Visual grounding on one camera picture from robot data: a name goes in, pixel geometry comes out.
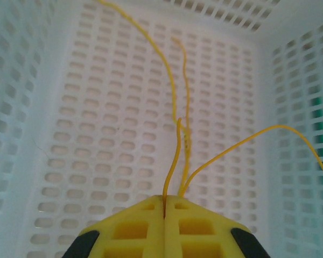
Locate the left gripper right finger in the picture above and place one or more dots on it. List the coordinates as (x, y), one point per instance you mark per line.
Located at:
(175, 242)

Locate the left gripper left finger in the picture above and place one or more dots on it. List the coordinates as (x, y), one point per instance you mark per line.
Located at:
(150, 242)

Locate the white plastic basket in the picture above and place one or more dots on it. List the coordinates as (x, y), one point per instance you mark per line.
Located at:
(97, 134)

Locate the teal plastic basket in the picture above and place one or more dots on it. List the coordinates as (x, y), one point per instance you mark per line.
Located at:
(319, 113)

